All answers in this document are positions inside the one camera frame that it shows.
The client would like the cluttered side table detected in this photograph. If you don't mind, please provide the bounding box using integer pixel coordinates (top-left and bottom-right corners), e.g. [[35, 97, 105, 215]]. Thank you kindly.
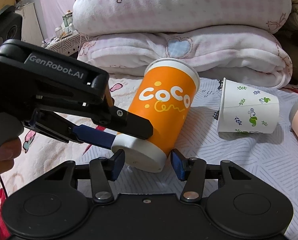
[[44, 10, 83, 59]]

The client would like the black camera box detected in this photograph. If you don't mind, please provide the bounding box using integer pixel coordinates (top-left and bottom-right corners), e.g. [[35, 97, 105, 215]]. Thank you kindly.
[[0, 5, 22, 46]]

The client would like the pink checkered pillow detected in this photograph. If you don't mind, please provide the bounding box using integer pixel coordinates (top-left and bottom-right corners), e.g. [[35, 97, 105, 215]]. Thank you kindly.
[[73, 0, 292, 36]]

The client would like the orange white paper cup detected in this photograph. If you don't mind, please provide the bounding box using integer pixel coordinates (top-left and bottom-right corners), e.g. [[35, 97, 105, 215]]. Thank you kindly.
[[112, 58, 200, 173]]

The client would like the white leaf-print paper cup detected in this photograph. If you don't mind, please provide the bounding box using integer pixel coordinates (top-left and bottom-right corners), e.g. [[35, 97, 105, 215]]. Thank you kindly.
[[217, 79, 279, 134]]

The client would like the pink checkered folded quilt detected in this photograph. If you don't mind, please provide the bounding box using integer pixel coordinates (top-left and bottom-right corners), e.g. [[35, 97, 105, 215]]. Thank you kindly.
[[77, 25, 293, 88]]

